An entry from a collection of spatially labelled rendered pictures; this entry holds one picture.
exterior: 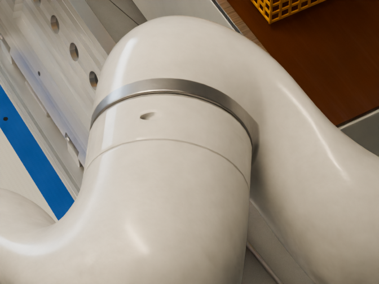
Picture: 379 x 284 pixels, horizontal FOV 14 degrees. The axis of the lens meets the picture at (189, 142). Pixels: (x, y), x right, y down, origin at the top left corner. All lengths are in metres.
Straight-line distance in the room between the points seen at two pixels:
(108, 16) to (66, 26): 0.23
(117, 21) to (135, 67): 1.04
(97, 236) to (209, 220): 0.06
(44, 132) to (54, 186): 0.08
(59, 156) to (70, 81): 0.09
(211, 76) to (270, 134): 0.05
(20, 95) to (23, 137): 0.06
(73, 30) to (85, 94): 0.07
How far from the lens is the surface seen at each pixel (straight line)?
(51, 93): 1.76
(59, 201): 1.73
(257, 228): 1.73
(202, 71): 0.89
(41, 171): 1.76
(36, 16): 1.78
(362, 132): 1.61
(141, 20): 1.93
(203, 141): 0.86
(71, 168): 1.76
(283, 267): 1.70
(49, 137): 1.79
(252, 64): 0.91
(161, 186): 0.83
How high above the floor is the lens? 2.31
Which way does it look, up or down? 52 degrees down
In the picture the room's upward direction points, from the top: straight up
